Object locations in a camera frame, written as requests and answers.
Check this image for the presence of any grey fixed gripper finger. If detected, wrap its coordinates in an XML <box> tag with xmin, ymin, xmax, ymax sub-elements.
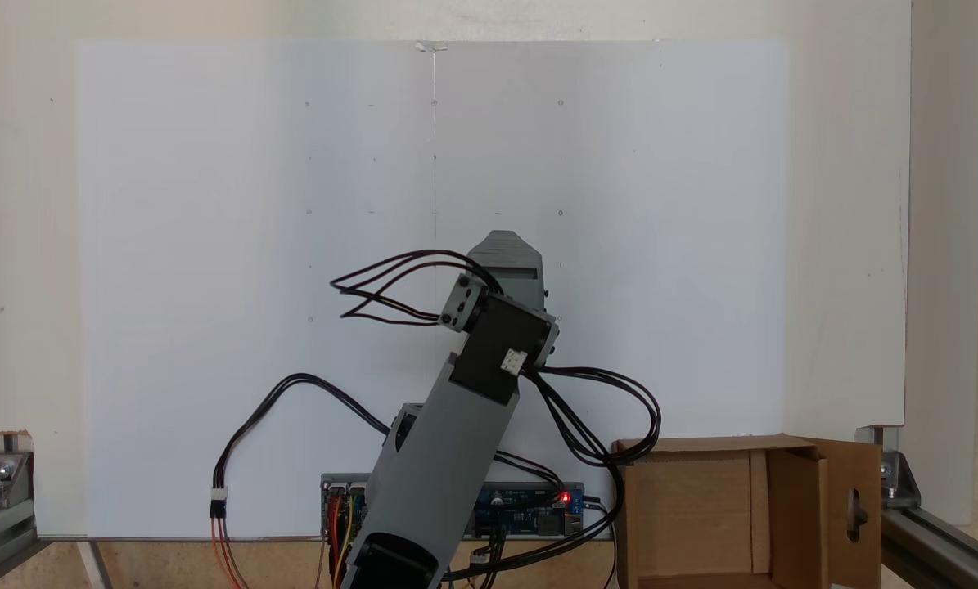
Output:
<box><xmin>467</xmin><ymin>231</ymin><xmax>544</xmax><ymax>270</ymax></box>

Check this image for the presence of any blue circuit board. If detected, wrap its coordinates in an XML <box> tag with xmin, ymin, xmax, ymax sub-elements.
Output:
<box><xmin>474</xmin><ymin>481</ymin><xmax>585</xmax><ymax>538</ymax></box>

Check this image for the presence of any circuit board with white sockets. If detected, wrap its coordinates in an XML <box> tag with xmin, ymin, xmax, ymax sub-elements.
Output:
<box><xmin>323</xmin><ymin>483</ymin><xmax>371</xmax><ymax>538</ymax></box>

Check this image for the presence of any open cardboard box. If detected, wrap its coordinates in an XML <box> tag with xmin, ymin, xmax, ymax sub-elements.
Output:
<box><xmin>611</xmin><ymin>434</ymin><xmax>883</xmax><ymax>589</ymax></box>

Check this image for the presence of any white paper sheet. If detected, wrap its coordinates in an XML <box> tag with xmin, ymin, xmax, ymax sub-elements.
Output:
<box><xmin>75</xmin><ymin>39</ymin><xmax>789</xmax><ymax>541</ymax></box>

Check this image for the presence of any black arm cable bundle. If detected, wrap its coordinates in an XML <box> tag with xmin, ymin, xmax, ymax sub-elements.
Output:
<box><xmin>330</xmin><ymin>249</ymin><xmax>506</xmax><ymax>327</ymax></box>
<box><xmin>497</xmin><ymin>366</ymin><xmax>663</xmax><ymax>586</ymax></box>

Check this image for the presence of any yellow jumper wire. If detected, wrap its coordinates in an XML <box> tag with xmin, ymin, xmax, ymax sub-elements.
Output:
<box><xmin>341</xmin><ymin>493</ymin><xmax>356</xmax><ymax>589</ymax></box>

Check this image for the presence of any black cable with white connector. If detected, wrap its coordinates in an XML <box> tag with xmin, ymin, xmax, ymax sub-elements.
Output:
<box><xmin>209</xmin><ymin>372</ymin><xmax>395</xmax><ymax>521</ymax></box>

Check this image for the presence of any red orange wire bundle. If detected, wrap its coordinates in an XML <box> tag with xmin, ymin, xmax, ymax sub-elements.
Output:
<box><xmin>210</xmin><ymin>489</ymin><xmax>346</xmax><ymax>589</ymax></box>

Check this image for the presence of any aluminium corner bracket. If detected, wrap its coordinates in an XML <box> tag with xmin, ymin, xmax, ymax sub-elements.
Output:
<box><xmin>857</xmin><ymin>425</ymin><xmax>922</xmax><ymax>510</ymax></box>
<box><xmin>0</xmin><ymin>432</ymin><xmax>36</xmax><ymax>502</ymax></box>

